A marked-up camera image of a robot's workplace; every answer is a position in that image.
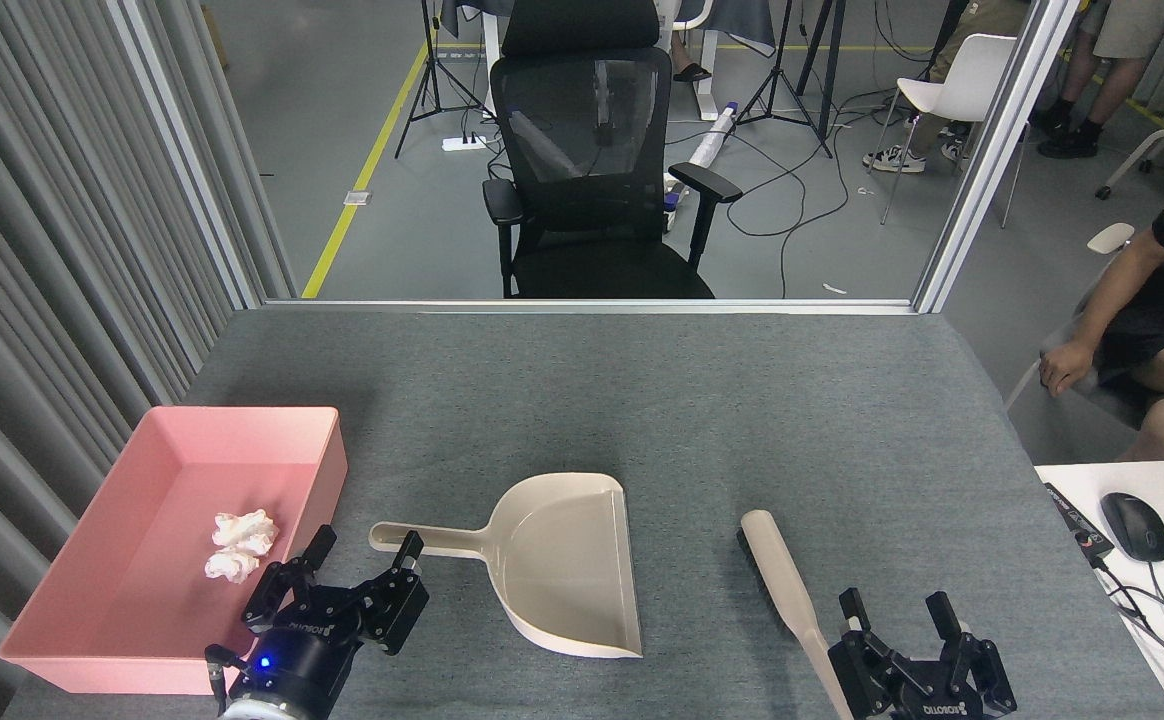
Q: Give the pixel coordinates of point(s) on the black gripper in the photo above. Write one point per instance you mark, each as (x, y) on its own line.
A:
(927, 700)
(297, 655)

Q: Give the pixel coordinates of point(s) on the white paper ball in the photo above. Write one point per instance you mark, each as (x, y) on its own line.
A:
(240, 545)

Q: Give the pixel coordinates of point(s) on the beige plastic dustpan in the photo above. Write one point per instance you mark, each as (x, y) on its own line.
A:
(562, 565)

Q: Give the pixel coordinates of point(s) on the robot arm white joint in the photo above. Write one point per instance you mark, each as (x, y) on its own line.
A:
(252, 713)

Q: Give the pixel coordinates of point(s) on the pink plastic bin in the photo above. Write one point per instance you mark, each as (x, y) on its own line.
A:
(122, 560)

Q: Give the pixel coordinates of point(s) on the person's hand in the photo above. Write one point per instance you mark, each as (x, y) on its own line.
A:
(1067, 365)

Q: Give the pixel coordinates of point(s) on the black computer mouse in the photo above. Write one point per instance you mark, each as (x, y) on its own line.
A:
(1134, 525)

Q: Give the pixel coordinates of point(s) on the silver floor socket plate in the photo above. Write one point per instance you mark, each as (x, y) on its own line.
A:
(357, 198)

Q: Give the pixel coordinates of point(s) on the grey pleated curtain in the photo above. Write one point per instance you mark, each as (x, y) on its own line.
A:
(42, 250)

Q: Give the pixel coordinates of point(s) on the grey office chair white armrest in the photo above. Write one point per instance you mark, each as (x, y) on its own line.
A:
(1110, 238)

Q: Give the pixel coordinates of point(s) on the white power strip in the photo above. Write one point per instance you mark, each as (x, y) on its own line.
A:
(464, 143)

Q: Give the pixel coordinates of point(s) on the black mesh office chair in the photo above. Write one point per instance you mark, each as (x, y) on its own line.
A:
(582, 130)

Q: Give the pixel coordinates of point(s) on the black tripod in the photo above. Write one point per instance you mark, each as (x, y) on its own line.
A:
(826, 110)
(431, 50)

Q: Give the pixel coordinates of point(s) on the white rolled tube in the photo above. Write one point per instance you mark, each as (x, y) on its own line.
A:
(712, 135)

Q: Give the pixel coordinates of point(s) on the white plastic chair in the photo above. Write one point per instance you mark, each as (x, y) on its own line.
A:
(962, 85)

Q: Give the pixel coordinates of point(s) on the person with black shoes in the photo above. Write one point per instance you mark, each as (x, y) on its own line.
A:
(1117, 90)

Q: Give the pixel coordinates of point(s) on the white desk with dark cloth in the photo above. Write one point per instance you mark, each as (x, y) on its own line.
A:
(704, 70)

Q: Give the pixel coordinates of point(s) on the person with sandal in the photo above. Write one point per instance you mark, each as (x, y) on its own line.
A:
(690, 72)

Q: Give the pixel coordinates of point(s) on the person with white sneakers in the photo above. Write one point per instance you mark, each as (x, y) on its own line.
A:
(982, 20)

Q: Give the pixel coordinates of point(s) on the silver table rail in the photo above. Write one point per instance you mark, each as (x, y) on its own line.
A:
(592, 304)

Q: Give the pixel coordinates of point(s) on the silver left table post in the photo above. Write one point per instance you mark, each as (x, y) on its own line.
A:
(192, 150)

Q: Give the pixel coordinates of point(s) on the silver table post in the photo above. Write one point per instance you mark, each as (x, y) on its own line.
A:
(192, 150)
(992, 150)

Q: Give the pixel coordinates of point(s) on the silver right table post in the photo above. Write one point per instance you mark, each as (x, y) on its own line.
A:
(992, 150)

